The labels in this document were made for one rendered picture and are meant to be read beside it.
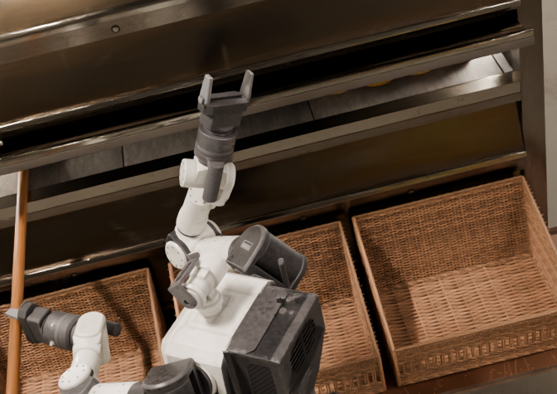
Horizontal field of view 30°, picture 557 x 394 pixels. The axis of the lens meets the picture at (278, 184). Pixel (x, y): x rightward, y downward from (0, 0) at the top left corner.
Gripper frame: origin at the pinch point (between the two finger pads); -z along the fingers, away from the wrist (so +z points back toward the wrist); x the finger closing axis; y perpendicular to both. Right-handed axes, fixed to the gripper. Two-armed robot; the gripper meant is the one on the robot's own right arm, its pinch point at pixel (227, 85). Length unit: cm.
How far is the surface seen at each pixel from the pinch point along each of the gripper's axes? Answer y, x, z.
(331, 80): 20, -49, 14
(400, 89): 29, -88, 27
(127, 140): 42, -4, 39
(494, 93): 9, -105, 19
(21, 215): 59, 16, 71
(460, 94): 14, -96, 21
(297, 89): 23, -41, 18
